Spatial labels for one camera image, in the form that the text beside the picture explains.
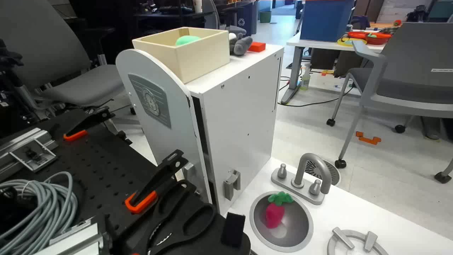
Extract black perforated workbench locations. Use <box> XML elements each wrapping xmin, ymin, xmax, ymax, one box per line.
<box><xmin>18</xmin><ymin>107</ymin><xmax>214</xmax><ymax>255</ymax></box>

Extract white toy cabinet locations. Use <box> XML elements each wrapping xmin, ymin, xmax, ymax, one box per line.
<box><xmin>115</xmin><ymin>41</ymin><xmax>286</xmax><ymax>218</ymax></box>

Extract black floor cable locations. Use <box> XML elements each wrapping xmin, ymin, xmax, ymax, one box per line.
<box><xmin>279</xmin><ymin>83</ymin><xmax>355</xmax><ymax>109</ymax></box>

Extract grey office chair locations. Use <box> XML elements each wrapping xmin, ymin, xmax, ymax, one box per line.
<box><xmin>0</xmin><ymin>0</ymin><xmax>126</xmax><ymax>112</ymax></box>

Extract grey toy faucet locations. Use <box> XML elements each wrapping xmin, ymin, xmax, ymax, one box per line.
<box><xmin>270</xmin><ymin>151</ymin><xmax>334</xmax><ymax>206</ymax></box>

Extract grey chair with wheels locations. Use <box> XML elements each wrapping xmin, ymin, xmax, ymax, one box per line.
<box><xmin>326</xmin><ymin>19</ymin><xmax>453</xmax><ymax>184</ymax></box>

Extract light wooden box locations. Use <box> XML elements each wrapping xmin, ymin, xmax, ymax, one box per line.
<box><xmin>130</xmin><ymin>25</ymin><xmax>232</xmax><ymax>85</ymax></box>

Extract silver metal bracket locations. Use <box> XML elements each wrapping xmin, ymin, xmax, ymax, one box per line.
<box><xmin>34</xmin><ymin>218</ymin><xmax>108</xmax><ymax>255</ymax></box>

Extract black clamp orange handle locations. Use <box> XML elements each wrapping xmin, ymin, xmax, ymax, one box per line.
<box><xmin>123</xmin><ymin>148</ymin><xmax>190</xmax><ymax>215</ymax></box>
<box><xmin>62</xmin><ymin>106</ymin><xmax>116</xmax><ymax>144</ymax></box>

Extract red strawberry toy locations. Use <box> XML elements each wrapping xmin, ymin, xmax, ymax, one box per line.
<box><xmin>263</xmin><ymin>189</ymin><xmax>294</xmax><ymax>229</ymax></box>

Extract small black block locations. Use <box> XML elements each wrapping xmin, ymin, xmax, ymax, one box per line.
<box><xmin>219</xmin><ymin>211</ymin><xmax>248</xmax><ymax>249</ymax></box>

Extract orange tray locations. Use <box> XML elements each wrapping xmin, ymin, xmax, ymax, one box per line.
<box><xmin>345</xmin><ymin>28</ymin><xmax>393</xmax><ymax>46</ymax></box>

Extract black scissor-like handles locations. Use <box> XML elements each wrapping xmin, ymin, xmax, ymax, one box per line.
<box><xmin>115</xmin><ymin>178</ymin><xmax>218</xmax><ymax>255</ymax></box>

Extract grey toy sink basin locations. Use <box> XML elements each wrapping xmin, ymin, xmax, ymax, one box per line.
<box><xmin>248</xmin><ymin>189</ymin><xmax>314</xmax><ymax>253</ymax></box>

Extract red block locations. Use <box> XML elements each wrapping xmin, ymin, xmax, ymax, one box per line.
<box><xmin>248</xmin><ymin>41</ymin><xmax>267</xmax><ymax>53</ymax></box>

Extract white toy kitchen counter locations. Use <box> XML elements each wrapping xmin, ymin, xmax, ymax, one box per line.
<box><xmin>225</xmin><ymin>155</ymin><xmax>453</xmax><ymax>255</ymax></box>

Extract grey cable bundle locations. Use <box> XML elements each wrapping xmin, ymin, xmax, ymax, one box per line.
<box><xmin>0</xmin><ymin>170</ymin><xmax>79</xmax><ymax>255</ymax></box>

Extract aluminium extrusion rail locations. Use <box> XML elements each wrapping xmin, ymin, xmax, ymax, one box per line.
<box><xmin>0</xmin><ymin>126</ymin><xmax>59</xmax><ymax>181</ymax></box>

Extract grey cabinet latch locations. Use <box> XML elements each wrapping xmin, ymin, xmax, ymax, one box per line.
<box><xmin>222</xmin><ymin>168</ymin><xmax>242</xmax><ymax>201</ymax></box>

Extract grey plush toy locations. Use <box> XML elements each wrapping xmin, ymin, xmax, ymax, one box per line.
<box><xmin>232</xmin><ymin>35</ymin><xmax>255</xmax><ymax>58</ymax></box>

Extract blue recycling bin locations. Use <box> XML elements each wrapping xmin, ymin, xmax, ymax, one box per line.
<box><xmin>232</xmin><ymin>1</ymin><xmax>259</xmax><ymax>34</ymax></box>

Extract white desk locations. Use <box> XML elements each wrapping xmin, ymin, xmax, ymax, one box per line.
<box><xmin>277</xmin><ymin>32</ymin><xmax>393</xmax><ymax>106</ymax></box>

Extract clear spray bottle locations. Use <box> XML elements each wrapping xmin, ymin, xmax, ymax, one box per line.
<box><xmin>299</xmin><ymin>61</ymin><xmax>313</xmax><ymax>92</ymax></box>

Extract grey toy burner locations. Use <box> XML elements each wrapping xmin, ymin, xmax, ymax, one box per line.
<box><xmin>326</xmin><ymin>225</ymin><xmax>391</xmax><ymax>255</ymax></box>

